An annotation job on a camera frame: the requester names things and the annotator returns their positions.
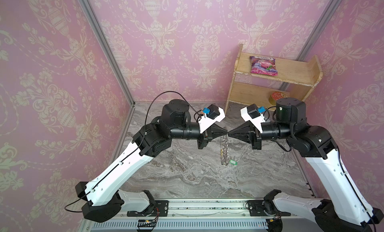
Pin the red lid gold tin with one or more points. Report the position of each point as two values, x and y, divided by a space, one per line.
275 96

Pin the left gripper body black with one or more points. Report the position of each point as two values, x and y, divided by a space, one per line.
201 140

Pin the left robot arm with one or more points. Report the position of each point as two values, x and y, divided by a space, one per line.
103 197

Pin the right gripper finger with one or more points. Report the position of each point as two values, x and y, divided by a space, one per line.
244 128
244 137

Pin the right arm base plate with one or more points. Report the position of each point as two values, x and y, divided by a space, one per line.
256 208

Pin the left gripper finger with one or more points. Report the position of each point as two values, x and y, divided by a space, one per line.
217 130
212 137

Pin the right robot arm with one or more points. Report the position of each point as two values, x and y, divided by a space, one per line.
346 209

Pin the wooden two-tier shelf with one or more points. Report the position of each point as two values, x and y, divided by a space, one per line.
303 76

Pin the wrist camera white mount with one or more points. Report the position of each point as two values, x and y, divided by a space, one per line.
208 116
255 115

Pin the pink snack bag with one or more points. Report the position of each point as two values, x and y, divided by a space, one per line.
263 65

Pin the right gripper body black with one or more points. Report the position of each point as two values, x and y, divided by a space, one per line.
256 138

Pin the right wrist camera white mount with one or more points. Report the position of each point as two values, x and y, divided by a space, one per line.
255 115

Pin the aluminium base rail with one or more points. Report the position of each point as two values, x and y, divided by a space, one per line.
205 215

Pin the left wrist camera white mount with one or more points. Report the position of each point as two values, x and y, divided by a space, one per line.
208 116

